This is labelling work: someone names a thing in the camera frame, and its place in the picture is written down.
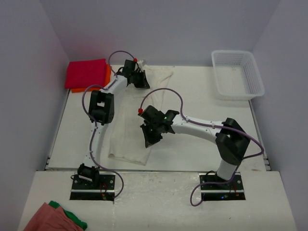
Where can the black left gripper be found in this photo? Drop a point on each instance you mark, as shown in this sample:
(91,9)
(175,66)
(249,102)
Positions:
(143,83)

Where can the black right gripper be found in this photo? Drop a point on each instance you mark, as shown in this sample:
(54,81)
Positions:
(149,140)

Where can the white t shirt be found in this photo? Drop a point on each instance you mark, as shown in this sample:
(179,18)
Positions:
(127,139)

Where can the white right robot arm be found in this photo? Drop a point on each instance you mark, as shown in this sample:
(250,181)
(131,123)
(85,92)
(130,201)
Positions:
(230,140)

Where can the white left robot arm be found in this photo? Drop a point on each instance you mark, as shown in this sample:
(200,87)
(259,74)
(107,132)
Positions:
(101,112)

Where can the folded orange t shirt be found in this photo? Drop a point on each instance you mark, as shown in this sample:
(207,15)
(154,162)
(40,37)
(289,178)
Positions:
(107,80)

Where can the folded pink t shirt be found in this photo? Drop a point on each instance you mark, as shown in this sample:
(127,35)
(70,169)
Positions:
(82,74)

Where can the white plastic basket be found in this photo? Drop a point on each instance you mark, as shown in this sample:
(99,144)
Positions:
(237,76)

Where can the green cloth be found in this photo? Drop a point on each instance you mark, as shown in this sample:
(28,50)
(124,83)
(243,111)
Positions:
(83,225)

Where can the salmon pink cloth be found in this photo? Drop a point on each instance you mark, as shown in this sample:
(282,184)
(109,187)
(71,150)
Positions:
(48,218)

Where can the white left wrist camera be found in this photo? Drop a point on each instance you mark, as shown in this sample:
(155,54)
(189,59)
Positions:
(140,62)

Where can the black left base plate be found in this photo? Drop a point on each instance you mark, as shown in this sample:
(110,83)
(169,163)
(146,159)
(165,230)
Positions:
(100,188)

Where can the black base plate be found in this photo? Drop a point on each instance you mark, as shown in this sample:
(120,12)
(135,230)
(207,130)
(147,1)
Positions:
(100,188)
(233,191)

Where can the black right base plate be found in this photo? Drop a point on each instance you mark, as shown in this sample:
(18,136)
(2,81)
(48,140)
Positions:
(233,191)

